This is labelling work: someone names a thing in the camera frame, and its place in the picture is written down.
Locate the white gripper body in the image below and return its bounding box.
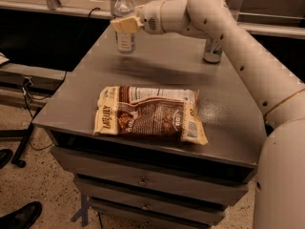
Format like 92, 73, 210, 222
140, 0, 165, 34

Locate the clear plastic water bottle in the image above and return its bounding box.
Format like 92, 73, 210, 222
113, 0, 135, 54

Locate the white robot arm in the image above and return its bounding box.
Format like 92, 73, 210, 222
111, 0, 305, 229

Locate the opened soda can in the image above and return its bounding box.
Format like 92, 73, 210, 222
203, 38, 222, 64

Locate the brown chip bag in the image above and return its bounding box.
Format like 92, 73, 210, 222
93, 86, 208, 145

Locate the metal railing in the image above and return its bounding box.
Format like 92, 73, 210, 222
0, 0, 305, 40

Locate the grey drawer cabinet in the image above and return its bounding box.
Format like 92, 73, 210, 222
34, 29, 266, 229

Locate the black stand leg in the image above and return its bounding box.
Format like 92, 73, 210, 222
10, 107, 44, 169

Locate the black shoe left edge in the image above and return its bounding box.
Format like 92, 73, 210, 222
0, 149, 13, 169

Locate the black shoe lower left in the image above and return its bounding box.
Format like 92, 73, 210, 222
0, 201, 42, 229

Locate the black cable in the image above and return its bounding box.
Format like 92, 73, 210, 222
18, 7, 102, 151

